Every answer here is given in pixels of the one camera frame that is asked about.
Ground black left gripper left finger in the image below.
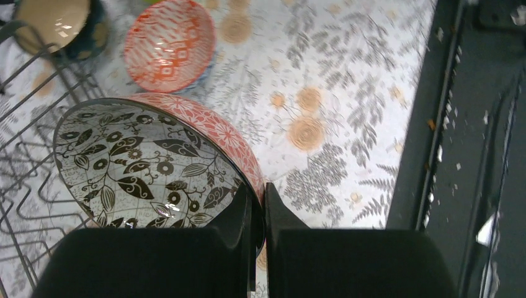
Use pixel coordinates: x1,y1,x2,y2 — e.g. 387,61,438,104
32,186,252,297

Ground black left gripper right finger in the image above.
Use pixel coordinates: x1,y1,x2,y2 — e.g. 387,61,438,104
265,183,457,297

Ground pink patterned bowl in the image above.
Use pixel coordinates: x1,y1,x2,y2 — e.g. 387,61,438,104
52,93,266,251

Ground black wire dish rack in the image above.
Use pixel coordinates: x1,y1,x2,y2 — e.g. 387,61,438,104
1,20,104,297

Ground blue white patterned bowl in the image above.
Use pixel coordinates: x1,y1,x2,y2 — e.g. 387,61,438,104
123,1,216,93

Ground dark teal bowl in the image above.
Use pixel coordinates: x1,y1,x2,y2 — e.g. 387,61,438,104
13,0,110,61

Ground yellow-green bowl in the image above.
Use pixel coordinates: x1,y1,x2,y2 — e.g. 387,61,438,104
142,0,162,5

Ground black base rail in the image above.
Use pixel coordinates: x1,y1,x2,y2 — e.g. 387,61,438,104
386,1,525,297

